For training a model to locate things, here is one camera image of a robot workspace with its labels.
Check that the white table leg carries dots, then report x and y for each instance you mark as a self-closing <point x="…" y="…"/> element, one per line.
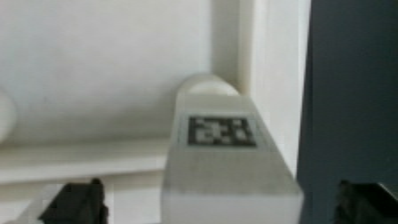
<point x="228" y="182"/>

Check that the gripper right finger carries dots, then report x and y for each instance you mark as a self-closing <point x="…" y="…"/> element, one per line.
<point x="367" y="203"/>

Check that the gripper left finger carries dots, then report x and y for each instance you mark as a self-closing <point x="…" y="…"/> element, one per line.
<point x="77" y="207"/>

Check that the white square tabletop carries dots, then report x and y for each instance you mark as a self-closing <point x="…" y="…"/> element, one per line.
<point x="97" y="57"/>

